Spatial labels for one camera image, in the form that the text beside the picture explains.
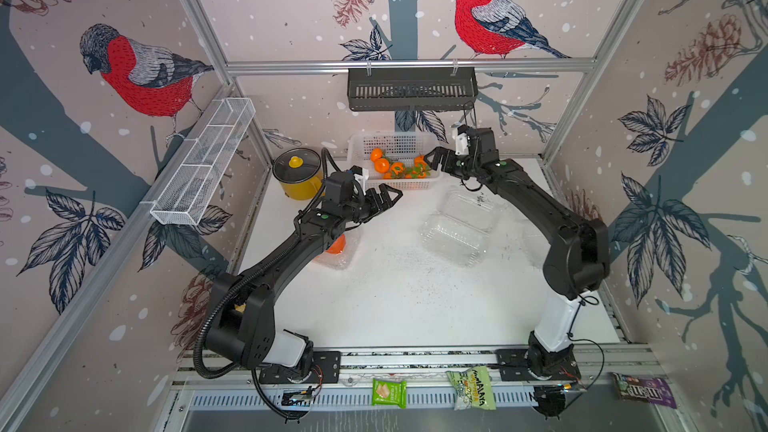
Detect orange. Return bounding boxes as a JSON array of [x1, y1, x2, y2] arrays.
[[414, 156, 429, 171]]

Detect white wire wall shelf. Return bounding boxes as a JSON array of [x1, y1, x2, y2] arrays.
[[150, 97, 255, 226]]

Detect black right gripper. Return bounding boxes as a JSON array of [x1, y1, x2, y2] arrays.
[[425, 145, 483, 179]]

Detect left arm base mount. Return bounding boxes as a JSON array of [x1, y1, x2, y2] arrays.
[[259, 350, 341, 385]]

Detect black hanging wire shelf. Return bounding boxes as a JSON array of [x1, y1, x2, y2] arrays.
[[347, 67, 478, 112]]

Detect green snack packet large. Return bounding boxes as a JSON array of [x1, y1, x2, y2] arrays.
[[446, 366, 496, 411]]

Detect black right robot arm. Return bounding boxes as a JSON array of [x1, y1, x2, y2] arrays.
[[424, 125, 610, 379]]

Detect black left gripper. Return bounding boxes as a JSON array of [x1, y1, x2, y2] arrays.
[[340, 184, 402, 224]]

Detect purple candy packet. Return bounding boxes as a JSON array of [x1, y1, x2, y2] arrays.
[[611, 372, 677, 409]]

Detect orange large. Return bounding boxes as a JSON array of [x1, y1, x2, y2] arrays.
[[326, 234, 347, 255]]

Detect white plastic basket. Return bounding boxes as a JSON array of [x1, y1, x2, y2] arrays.
[[347, 132, 441, 190]]

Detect clear clamshell three oranges branch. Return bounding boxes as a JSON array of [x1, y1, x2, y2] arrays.
[[420, 187, 504, 268]]

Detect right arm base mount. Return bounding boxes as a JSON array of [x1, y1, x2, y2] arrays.
[[495, 345, 581, 382]]

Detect green snack packet small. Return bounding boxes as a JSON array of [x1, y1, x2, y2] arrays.
[[371, 379, 407, 409]]

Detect yellow pot with lid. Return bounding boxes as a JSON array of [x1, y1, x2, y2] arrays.
[[272, 148, 323, 201]]

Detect clear clamshell oranges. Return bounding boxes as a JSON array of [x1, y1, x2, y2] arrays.
[[313, 228, 363, 270]]

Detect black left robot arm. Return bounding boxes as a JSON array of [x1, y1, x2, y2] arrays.
[[193, 149, 403, 379]]

